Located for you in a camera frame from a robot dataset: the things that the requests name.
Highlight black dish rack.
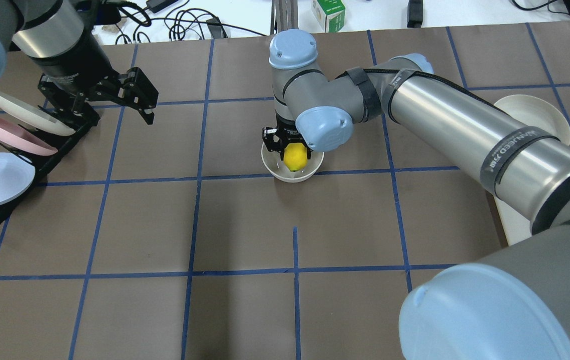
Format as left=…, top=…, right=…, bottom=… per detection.
left=0, top=117, right=96, bottom=225

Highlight cream round plate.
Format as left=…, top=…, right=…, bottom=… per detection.
left=494, top=95, right=570, bottom=146

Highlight black power adapter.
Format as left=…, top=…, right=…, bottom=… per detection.
left=406, top=0, right=424, bottom=28

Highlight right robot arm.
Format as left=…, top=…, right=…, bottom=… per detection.
left=263, top=29, right=570, bottom=360

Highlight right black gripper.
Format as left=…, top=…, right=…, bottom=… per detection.
left=262, top=112, right=305, bottom=156

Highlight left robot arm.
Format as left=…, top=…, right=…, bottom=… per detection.
left=0, top=0, right=159, bottom=125

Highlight green white carton box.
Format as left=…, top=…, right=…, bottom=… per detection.
left=311, top=0, right=346, bottom=34

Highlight aluminium frame post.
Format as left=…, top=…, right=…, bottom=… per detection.
left=270, top=0, right=299, bottom=35

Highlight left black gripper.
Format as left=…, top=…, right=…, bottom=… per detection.
left=37, top=35, right=159, bottom=126

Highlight pink plate in rack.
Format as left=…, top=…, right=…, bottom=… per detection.
left=0, top=117, right=58, bottom=157

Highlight yellow lemon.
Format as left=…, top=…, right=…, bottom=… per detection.
left=282, top=142, right=308, bottom=173

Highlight white rectangular tray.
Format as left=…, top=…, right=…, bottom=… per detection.
left=493, top=196, right=532, bottom=246

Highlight black tangled cables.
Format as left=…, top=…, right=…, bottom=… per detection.
left=112, top=0, right=268, bottom=45

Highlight white ceramic bowl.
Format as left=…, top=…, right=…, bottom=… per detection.
left=260, top=142, right=324, bottom=183

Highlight cream plate in rack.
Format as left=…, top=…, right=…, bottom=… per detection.
left=0, top=91, right=75, bottom=137

